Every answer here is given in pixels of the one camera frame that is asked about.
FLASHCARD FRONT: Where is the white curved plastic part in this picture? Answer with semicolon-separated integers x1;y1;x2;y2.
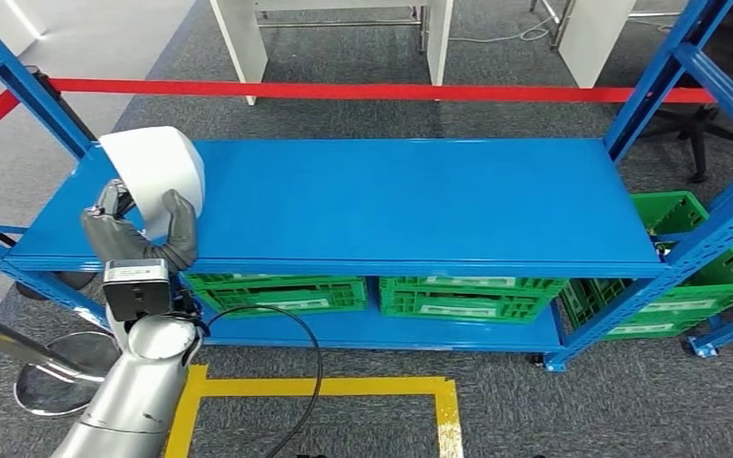
98;126;206;241

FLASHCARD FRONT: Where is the white floor cable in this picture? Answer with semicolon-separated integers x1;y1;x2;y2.
449;15;560;44

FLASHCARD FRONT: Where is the chrome stanchion post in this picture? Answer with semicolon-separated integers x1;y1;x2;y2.
0;302;122;419
25;65;99;150

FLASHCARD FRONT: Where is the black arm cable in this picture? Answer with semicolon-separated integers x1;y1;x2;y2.
179;297;324;458

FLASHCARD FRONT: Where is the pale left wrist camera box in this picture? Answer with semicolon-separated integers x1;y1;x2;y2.
101;258;173;323

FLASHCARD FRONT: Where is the blue metal shelf rack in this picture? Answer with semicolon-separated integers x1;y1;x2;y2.
687;302;733;360
0;0;733;374

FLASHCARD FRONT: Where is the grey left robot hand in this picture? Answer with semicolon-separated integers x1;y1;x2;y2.
80;178;200;274

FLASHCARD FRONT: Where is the white desk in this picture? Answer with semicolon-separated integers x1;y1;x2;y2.
529;0;637;89
209;0;455;107

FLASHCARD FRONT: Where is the black office chair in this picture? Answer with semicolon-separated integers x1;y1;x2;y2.
641;0;733;184

